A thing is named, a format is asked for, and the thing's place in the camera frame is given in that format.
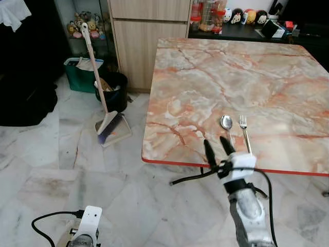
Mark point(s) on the yellow bear plush toy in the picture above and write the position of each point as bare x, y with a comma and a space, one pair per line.
92, 27

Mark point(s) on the white cloth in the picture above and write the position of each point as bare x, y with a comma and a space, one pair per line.
10, 13

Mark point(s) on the brown cardboard piece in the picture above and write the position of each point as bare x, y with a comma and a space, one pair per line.
107, 85

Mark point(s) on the black sofa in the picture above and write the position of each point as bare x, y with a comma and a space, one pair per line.
25, 77

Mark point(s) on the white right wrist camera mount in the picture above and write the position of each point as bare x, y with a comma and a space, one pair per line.
241, 162

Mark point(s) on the green storage box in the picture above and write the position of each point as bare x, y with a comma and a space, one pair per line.
77, 80

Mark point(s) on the silver metal fork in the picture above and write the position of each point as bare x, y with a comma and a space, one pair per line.
243, 122

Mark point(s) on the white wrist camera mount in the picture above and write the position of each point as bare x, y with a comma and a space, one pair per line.
91, 218
241, 162

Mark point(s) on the small red box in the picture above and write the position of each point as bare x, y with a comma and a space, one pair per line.
289, 24

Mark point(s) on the black waste bin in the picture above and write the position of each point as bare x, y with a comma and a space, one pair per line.
119, 100

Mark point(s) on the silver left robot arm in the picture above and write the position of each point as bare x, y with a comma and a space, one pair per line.
82, 242

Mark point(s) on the light wood cabinet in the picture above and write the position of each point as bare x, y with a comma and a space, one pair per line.
149, 46

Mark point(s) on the black stand with white card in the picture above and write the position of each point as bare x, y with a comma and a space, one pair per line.
274, 30

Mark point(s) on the clear plastic bottle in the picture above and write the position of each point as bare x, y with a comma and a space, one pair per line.
207, 15

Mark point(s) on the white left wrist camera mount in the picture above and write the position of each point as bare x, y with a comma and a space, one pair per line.
91, 218

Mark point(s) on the tall jar red lid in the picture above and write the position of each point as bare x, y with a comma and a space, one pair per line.
220, 19

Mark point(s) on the clear jar red lid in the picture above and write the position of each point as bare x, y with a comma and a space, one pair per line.
195, 19

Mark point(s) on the white plush toy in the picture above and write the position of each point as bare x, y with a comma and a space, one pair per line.
227, 15

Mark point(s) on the beige dustpan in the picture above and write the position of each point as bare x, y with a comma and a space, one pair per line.
121, 136

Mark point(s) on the glass display cabinet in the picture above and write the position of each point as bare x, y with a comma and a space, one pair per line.
72, 47

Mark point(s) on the silver metal spoon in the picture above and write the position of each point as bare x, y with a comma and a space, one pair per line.
226, 122

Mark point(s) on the black and red plush toy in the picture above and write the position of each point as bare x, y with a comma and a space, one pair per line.
238, 16

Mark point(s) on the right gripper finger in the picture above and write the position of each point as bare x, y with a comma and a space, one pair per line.
227, 145
209, 153

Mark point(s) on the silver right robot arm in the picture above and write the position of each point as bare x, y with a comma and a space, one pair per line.
249, 211

